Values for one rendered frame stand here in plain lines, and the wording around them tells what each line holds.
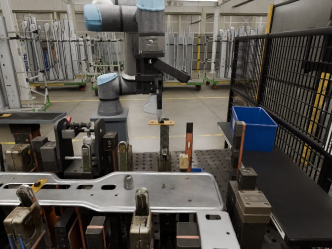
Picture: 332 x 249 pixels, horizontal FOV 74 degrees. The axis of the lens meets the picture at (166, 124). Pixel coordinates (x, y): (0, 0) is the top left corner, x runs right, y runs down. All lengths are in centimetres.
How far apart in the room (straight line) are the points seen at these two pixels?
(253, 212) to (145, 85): 48
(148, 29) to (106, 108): 76
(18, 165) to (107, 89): 57
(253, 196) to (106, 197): 48
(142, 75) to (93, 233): 47
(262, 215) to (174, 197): 28
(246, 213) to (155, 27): 58
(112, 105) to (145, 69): 67
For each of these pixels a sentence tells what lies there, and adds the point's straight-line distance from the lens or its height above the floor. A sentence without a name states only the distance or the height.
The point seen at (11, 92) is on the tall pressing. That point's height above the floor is 64.
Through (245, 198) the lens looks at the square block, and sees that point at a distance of 73.
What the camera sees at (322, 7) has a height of 183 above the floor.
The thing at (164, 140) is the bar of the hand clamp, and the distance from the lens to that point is 91.
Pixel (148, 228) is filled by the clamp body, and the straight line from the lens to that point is 64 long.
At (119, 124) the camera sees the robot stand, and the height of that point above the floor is 105.
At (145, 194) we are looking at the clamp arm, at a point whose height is 111.
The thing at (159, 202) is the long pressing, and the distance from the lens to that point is 78.
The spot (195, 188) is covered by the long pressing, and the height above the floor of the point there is 100.
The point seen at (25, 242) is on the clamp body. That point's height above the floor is 97.
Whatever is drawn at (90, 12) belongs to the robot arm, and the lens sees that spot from 74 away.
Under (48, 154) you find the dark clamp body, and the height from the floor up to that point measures 105.
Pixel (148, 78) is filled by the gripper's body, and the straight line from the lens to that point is 65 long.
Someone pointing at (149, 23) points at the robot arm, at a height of 154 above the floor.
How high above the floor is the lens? 149
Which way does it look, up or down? 20 degrees down
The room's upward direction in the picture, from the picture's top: straight up
